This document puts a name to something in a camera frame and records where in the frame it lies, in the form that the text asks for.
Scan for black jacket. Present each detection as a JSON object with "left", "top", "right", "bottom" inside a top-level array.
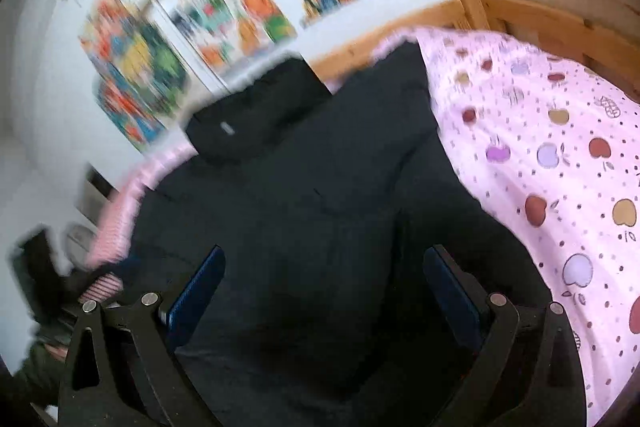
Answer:
[{"left": 120, "top": 42, "right": 551, "bottom": 427}]

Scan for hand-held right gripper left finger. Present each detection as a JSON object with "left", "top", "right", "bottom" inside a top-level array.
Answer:
[{"left": 57, "top": 244, "right": 227, "bottom": 427}]

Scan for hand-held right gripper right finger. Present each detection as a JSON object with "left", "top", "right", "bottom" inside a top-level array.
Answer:
[{"left": 422, "top": 244, "right": 588, "bottom": 427}]

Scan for white box appliance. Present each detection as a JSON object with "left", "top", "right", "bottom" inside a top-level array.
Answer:
[{"left": 75, "top": 164, "right": 118, "bottom": 228}]

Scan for person's left hand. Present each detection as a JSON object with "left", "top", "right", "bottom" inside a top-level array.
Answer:
[{"left": 42, "top": 341, "right": 70, "bottom": 363}]

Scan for white wall conduit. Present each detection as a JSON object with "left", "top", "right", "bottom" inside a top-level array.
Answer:
[{"left": 150, "top": 2, "right": 228, "bottom": 92}]

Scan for orange girl on blue drawing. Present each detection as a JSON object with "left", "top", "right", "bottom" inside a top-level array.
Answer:
[{"left": 95, "top": 77, "right": 168, "bottom": 152}]

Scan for ship and oranges drawing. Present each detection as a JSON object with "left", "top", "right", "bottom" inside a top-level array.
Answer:
[{"left": 170, "top": 0, "right": 298, "bottom": 75}]

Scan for pink apple-print bedsheet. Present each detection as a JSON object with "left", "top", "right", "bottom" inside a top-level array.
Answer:
[{"left": 85, "top": 27, "right": 640, "bottom": 427}]

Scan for white electric fan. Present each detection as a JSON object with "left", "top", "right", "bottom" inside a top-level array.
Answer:
[{"left": 67, "top": 222, "right": 99, "bottom": 268}]

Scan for wooden bed frame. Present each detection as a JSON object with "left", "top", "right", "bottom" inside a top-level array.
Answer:
[{"left": 305, "top": 0, "right": 640, "bottom": 108}]

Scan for person's left forearm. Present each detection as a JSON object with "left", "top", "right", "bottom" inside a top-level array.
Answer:
[{"left": 7, "top": 347, "right": 68, "bottom": 408}]

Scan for blond child drawing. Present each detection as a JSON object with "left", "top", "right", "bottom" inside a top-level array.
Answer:
[{"left": 80, "top": 0, "right": 191, "bottom": 108}]

